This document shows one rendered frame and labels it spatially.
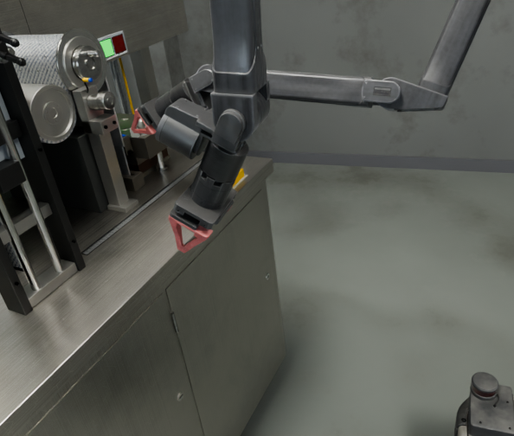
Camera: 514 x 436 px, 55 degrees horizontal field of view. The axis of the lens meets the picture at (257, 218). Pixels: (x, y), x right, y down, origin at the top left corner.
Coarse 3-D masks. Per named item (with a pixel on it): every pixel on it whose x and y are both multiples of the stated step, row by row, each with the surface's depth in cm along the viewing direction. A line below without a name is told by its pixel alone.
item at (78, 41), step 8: (72, 40) 107; (80, 40) 109; (88, 40) 111; (72, 48) 108; (96, 48) 114; (64, 56) 106; (64, 64) 106; (72, 72) 108; (72, 80) 109; (80, 80) 111; (96, 80) 115
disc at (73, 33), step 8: (72, 32) 107; (80, 32) 109; (88, 32) 111; (64, 40) 106; (96, 40) 114; (56, 48) 105; (64, 48) 106; (56, 56) 105; (104, 56) 117; (56, 64) 105; (104, 64) 117; (64, 72) 107; (104, 72) 117; (64, 80) 107; (104, 80) 118; (72, 88) 110
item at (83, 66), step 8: (80, 48) 108; (88, 48) 110; (72, 56) 108; (80, 56) 108; (88, 56) 110; (72, 64) 108; (80, 64) 108; (88, 64) 110; (96, 64) 112; (80, 72) 109; (88, 72) 110; (96, 72) 112
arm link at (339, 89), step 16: (208, 64) 104; (272, 80) 101; (288, 80) 100; (304, 80) 98; (320, 80) 97; (336, 80) 96; (352, 80) 95; (368, 80) 91; (384, 80) 90; (272, 96) 102; (288, 96) 100; (304, 96) 99; (320, 96) 98; (336, 96) 97; (352, 96) 95; (368, 96) 92; (384, 96) 91
